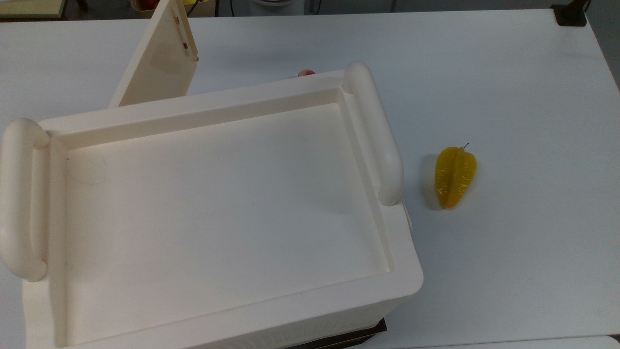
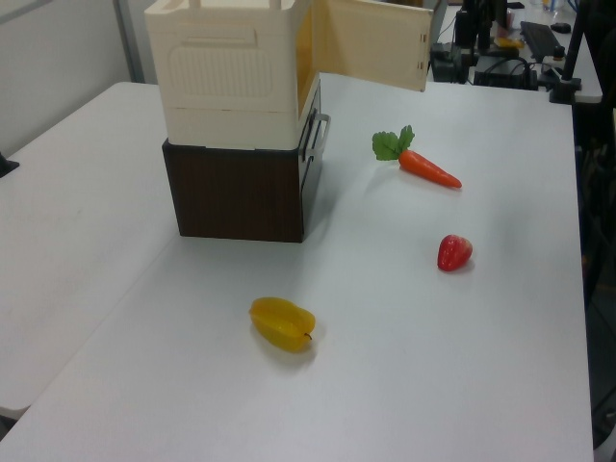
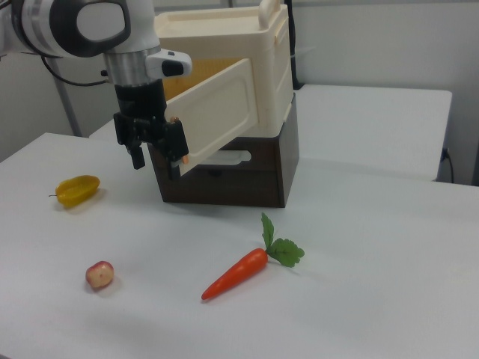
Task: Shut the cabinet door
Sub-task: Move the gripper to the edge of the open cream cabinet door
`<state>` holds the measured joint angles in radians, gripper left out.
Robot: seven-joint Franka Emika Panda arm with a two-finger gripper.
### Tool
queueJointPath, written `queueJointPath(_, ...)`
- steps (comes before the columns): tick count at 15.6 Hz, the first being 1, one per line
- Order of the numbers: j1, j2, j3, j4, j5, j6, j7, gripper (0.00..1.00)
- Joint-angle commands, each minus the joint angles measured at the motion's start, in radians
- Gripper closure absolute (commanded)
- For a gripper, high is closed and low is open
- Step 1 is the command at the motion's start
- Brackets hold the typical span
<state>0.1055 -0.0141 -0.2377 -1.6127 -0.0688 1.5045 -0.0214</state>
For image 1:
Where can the cream cabinet door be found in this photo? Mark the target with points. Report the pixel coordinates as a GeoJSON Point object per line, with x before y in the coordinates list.
{"type": "Point", "coordinates": [160, 63]}

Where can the cream plastic cabinet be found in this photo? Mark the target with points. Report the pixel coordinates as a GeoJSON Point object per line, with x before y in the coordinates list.
{"type": "Point", "coordinates": [218, 218]}

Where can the pink apple half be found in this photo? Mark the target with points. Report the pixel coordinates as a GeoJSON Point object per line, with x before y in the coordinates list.
{"type": "Point", "coordinates": [305, 73]}

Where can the yellow star fruit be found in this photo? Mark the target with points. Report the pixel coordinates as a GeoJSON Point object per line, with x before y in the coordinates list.
{"type": "Point", "coordinates": [455, 177]}

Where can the black table clamp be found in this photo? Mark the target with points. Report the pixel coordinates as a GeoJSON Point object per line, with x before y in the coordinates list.
{"type": "Point", "coordinates": [570, 15]}

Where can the yellow board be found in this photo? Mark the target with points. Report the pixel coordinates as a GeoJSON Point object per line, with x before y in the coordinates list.
{"type": "Point", "coordinates": [29, 7]}

